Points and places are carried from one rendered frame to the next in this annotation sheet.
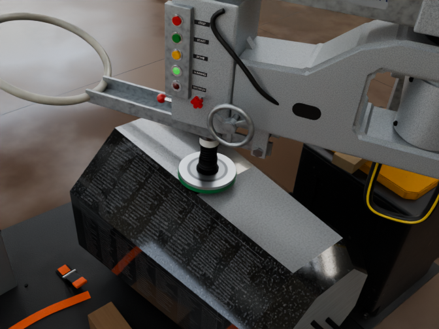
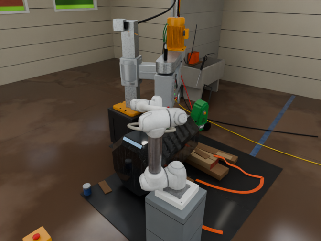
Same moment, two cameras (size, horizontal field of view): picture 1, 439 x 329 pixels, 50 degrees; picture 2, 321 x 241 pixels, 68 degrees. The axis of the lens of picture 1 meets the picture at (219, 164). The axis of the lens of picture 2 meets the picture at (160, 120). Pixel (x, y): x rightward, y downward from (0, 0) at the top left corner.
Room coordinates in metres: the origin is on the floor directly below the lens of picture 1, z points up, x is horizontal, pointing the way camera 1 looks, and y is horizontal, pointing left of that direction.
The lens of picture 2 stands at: (1.71, 2.78, 2.35)
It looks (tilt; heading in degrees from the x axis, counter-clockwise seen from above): 27 degrees down; 264
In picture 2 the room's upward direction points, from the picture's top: 1 degrees clockwise
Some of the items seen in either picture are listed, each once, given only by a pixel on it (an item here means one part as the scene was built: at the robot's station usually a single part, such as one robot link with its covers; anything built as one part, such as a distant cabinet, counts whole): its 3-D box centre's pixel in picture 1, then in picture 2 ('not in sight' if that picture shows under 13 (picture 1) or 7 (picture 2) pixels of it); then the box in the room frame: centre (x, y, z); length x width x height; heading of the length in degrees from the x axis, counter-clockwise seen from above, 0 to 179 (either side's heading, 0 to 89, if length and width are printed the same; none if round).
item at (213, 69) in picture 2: not in sight; (202, 79); (-0.02, -3.16, 0.43); 1.30 x 0.62 x 0.86; 47
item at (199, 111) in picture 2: not in sight; (200, 108); (0.50, -1.33, 0.43); 0.35 x 0.35 x 0.87; 27
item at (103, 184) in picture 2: not in sight; (104, 187); (2.19, 0.22, 0.02); 0.25 x 0.10 x 0.01; 119
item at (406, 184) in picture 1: (396, 148); (133, 106); (1.77, -0.79, 0.76); 0.49 x 0.49 x 0.05; 42
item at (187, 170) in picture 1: (207, 170); not in sight; (1.36, 0.04, 0.88); 0.21 x 0.21 x 0.01
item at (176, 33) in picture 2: not in sight; (176, 33); (1.14, -0.58, 1.90); 0.31 x 0.28 x 0.40; 162
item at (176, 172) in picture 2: not in sight; (176, 174); (1.41, 1.22, 1.03); 0.18 x 0.16 x 0.22; 12
